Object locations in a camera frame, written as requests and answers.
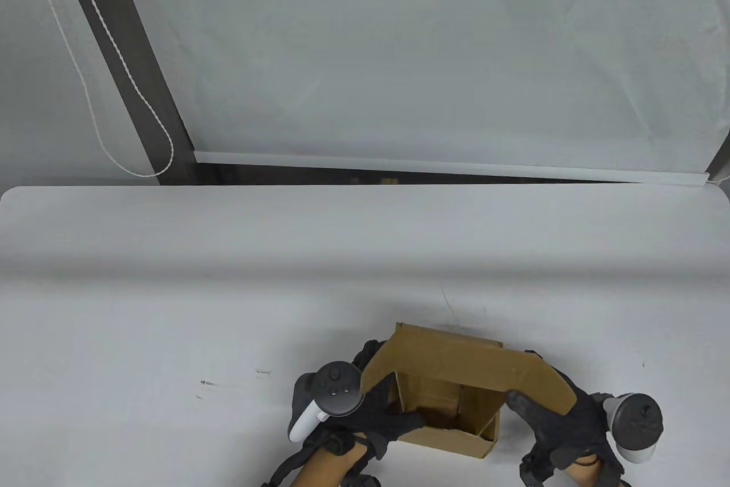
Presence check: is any person's right forearm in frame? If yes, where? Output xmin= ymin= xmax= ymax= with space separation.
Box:
xmin=562 ymin=456 xmax=605 ymax=487

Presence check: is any brown cardboard mailer box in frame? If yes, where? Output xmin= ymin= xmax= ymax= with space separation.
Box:
xmin=360 ymin=322 xmax=577 ymax=459

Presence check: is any white blind pull cord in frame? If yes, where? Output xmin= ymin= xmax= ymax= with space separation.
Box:
xmin=23 ymin=0 xmax=175 ymax=178

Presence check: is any white and black controller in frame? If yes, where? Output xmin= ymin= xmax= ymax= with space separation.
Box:
xmin=288 ymin=360 xmax=364 ymax=443
xmin=603 ymin=393 xmax=664 ymax=465

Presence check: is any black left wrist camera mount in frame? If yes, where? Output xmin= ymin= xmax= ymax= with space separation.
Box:
xmin=259 ymin=433 xmax=383 ymax=487

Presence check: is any white and black right controller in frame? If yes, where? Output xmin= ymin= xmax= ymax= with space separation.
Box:
xmin=603 ymin=393 xmax=664 ymax=465

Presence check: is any dark window frame post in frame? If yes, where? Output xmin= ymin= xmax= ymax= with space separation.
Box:
xmin=51 ymin=0 xmax=197 ymax=186

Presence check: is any person's right hand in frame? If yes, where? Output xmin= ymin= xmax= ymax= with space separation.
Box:
xmin=506 ymin=350 xmax=625 ymax=476

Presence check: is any wide white roller blind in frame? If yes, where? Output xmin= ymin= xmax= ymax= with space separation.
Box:
xmin=114 ymin=0 xmax=730 ymax=189

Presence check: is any person's left forearm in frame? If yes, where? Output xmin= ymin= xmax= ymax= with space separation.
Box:
xmin=297 ymin=443 xmax=371 ymax=487

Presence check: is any narrow white roller blind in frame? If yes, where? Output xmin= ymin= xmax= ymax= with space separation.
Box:
xmin=0 ymin=0 xmax=160 ymax=186

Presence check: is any person's left hand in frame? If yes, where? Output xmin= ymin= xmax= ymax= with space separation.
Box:
xmin=290 ymin=340 xmax=426 ymax=461

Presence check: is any dark window frame edge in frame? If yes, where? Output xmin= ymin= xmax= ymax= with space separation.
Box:
xmin=706 ymin=128 xmax=730 ymax=185

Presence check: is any white and black left controller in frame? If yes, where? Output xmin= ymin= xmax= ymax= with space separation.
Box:
xmin=288 ymin=360 xmax=364 ymax=443

